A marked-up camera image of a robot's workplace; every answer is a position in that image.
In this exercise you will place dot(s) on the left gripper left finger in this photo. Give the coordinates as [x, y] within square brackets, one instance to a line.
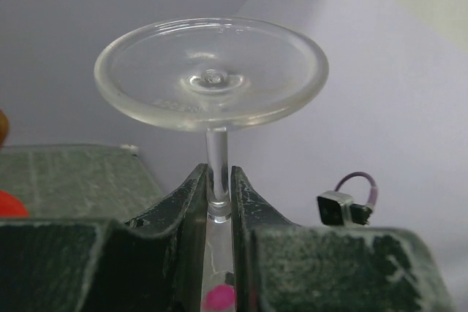
[152, 262]

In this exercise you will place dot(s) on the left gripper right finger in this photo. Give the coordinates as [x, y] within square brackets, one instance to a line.
[281, 266]

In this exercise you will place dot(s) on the clear flute glass two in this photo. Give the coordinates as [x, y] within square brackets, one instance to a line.
[214, 76]

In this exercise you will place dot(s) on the red plastic wine glass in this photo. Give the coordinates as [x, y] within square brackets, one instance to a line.
[11, 207]

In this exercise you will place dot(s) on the pink plastic wine glass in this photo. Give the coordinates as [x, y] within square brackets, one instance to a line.
[220, 298]

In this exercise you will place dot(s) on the orange wooden shelf rack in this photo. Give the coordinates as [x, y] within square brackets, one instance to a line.
[4, 127]

